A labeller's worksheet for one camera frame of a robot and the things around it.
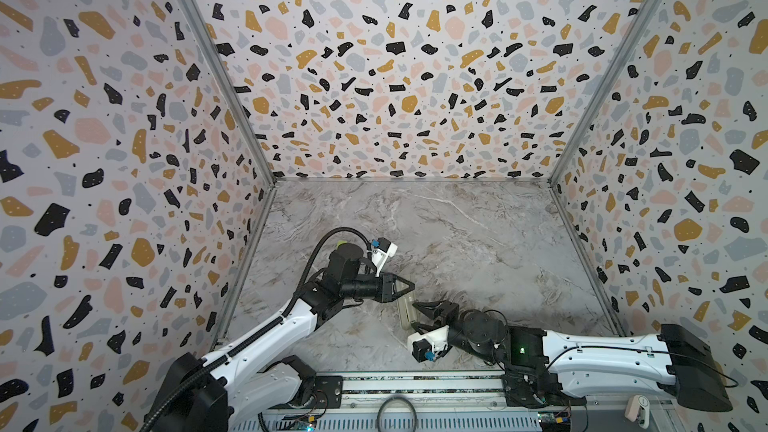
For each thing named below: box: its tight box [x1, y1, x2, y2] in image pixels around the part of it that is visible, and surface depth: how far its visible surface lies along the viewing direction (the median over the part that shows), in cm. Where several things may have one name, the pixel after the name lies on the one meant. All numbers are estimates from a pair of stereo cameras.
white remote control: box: [398, 296, 416, 330], surface depth 73 cm
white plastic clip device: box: [624, 395, 650, 429], surface depth 72 cm
